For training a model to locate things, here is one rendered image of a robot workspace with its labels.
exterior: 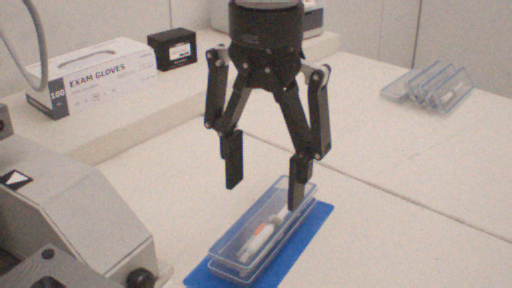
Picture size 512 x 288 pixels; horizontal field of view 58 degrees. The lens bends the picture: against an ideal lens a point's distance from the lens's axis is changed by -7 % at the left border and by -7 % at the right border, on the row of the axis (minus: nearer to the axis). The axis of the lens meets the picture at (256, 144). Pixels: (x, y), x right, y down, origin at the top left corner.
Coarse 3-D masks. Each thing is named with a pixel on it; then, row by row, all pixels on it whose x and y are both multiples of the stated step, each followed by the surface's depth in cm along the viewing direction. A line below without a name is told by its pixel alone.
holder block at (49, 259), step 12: (36, 252) 24; (48, 252) 24; (60, 252) 24; (24, 264) 23; (36, 264) 23; (48, 264) 23; (60, 264) 24; (72, 264) 24; (84, 264) 24; (12, 276) 23; (24, 276) 23; (36, 276) 23; (48, 276) 23; (60, 276) 23; (72, 276) 23; (84, 276) 23; (96, 276) 23
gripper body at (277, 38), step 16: (240, 16) 45; (256, 16) 44; (272, 16) 44; (288, 16) 45; (240, 32) 46; (256, 32) 45; (272, 32) 45; (288, 32) 46; (240, 48) 50; (256, 48) 46; (272, 48) 46; (288, 48) 47; (256, 64) 50; (288, 64) 48; (256, 80) 51; (288, 80) 49
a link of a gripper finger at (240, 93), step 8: (240, 64) 50; (248, 64) 49; (240, 72) 50; (248, 72) 50; (240, 80) 51; (232, 88) 52; (240, 88) 51; (248, 88) 53; (232, 96) 53; (240, 96) 53; (248, 96) 55; (232, 104) 54; (240, 104) 54; (224, 112) 55; (232, 112) 54; (240, 112) 56; (224, 120) 55; (232, 120) 55; (224, 128) 56; (224, 136) 56
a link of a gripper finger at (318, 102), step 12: (312, 72) 47; (312, 84) 47; (312, 96) 48; (324, 96) 49; (312, 108) 49; (324, 108) 49; (312, 120) 49; (324, 120) 50; (312, 132) 50; (324, 132) 50; (312, 144) 51; (324, 144) 50
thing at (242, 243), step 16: (288, 176) 67; (272, 192) 64; (304, 192) 64; (256, 208) 61; (272, 208) 61; (240, 224) 58; (256, 224) 58; (272, 224) 58; (224, 240) 56; (240, 240) 56; (256, 240) 56; (224, 256) 53; (240, 256) 53; (256, 256) 53
